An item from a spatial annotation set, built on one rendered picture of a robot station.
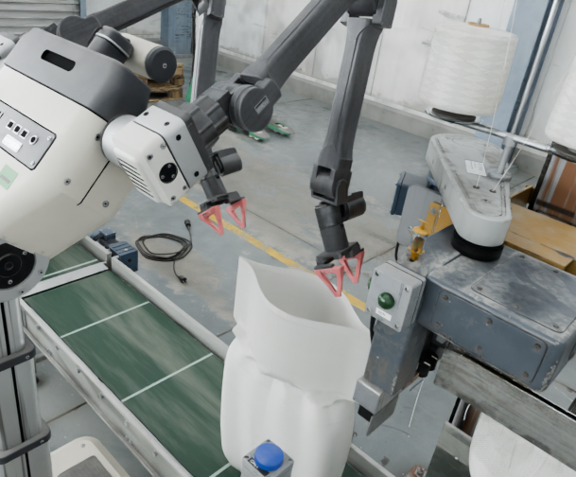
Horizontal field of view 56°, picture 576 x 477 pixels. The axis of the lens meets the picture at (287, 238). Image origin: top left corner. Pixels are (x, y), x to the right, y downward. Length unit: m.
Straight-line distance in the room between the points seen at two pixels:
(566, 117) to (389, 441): 1.73
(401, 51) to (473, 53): 5.84
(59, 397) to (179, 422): 0.80
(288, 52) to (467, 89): 0.35
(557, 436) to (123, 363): 1.47
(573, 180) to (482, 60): 0.35
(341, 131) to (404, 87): 5.78
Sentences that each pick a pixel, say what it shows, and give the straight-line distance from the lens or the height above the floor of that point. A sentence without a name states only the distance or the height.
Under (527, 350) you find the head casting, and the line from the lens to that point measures 0.89.
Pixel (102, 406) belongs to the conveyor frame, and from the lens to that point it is 2.05.
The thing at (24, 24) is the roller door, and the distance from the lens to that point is 8.59.
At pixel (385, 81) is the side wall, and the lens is 7.08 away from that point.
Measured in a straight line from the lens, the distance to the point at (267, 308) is 1.31.
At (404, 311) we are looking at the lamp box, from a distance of 0.91.
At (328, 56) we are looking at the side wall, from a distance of 7.60.
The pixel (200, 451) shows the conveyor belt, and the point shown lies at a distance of 1.82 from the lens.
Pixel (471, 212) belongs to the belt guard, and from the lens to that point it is 0.99.
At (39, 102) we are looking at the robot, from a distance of 1.11.
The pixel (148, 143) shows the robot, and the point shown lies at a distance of 0.86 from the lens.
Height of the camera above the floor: 1.77
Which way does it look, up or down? 28 degrees down
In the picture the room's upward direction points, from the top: 8 degrees clockwise
